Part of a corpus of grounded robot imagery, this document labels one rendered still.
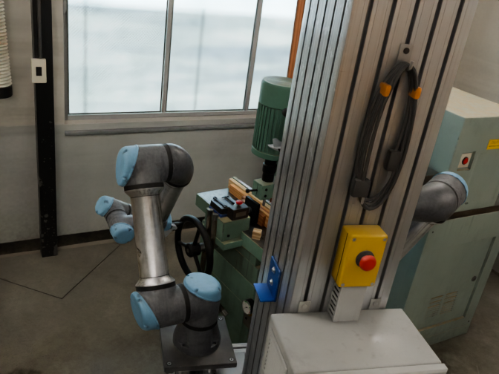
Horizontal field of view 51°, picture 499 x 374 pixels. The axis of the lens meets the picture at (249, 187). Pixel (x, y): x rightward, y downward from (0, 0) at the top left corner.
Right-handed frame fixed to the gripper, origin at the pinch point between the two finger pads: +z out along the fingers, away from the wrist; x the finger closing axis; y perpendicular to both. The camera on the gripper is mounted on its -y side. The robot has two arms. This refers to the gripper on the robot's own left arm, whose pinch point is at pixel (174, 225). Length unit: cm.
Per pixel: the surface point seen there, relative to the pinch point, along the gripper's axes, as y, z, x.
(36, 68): -19, -32, -128
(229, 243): -5.1, 16.3, 15.5
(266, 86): -66, -2, 6
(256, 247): -10.1, 21.4, 24.7
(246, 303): 11.2, 26.6, 31.0
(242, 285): 8.8, 32.4, 19.5
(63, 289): 86, 31, -95
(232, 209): -18.1, 10.7, 12.8
